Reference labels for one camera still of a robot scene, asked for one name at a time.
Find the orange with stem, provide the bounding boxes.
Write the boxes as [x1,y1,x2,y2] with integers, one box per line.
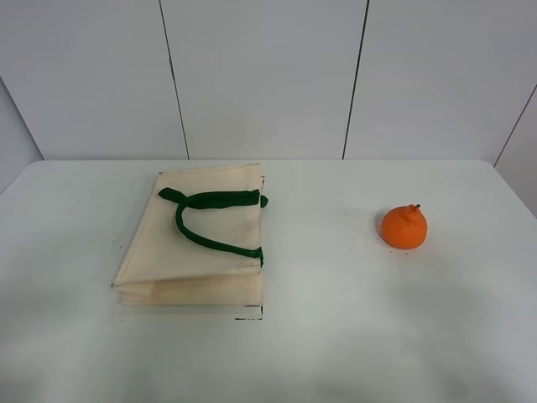
[380,204,428,249]

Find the white linen bag green handles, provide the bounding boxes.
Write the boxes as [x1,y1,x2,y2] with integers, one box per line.
[112,164,267,307]

